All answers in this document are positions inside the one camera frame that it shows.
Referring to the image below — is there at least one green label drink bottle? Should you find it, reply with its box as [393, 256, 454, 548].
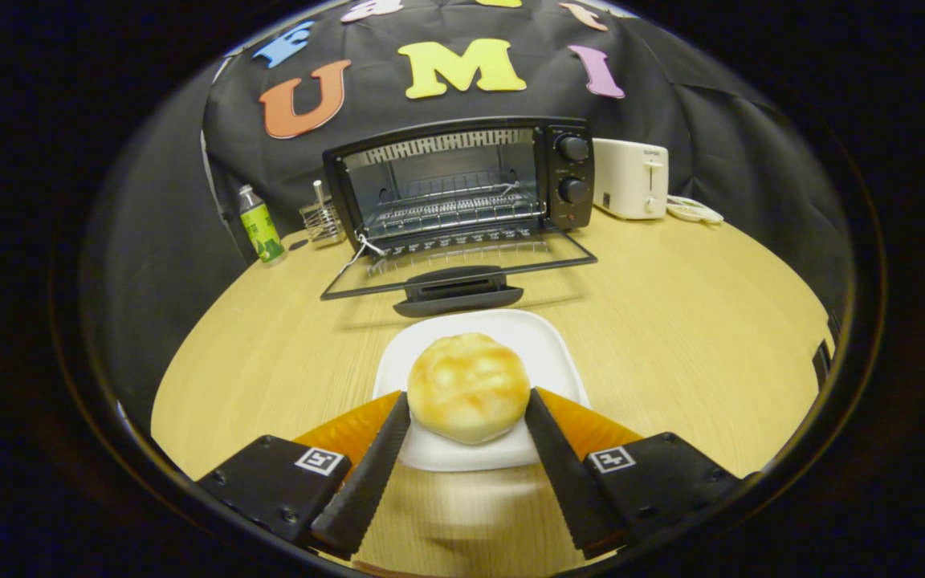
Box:
[238, 184, 287, 267]

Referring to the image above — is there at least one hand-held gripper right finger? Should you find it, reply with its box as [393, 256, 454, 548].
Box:
[524, 387, 744, 560]

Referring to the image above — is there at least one black toaster oven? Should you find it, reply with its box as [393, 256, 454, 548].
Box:
[320, 117, 598, 319]

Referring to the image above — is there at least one white string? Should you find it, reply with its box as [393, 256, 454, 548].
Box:
[340, 233, 387, 278]

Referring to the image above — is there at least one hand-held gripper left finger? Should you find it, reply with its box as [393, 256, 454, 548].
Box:
[196, 391, 413, 560]

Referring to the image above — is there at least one round golden bread bun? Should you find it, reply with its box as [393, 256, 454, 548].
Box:
[406, 332, 532, 446]

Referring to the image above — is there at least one small metal wire basket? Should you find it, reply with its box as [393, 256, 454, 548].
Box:
[300, 180, 345, 245]

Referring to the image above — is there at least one white square plate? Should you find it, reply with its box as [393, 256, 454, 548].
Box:
[373, 308, 592, 473]

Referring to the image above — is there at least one white pop-up toaster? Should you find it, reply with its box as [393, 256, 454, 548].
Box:
[592, 137, 670, 221]

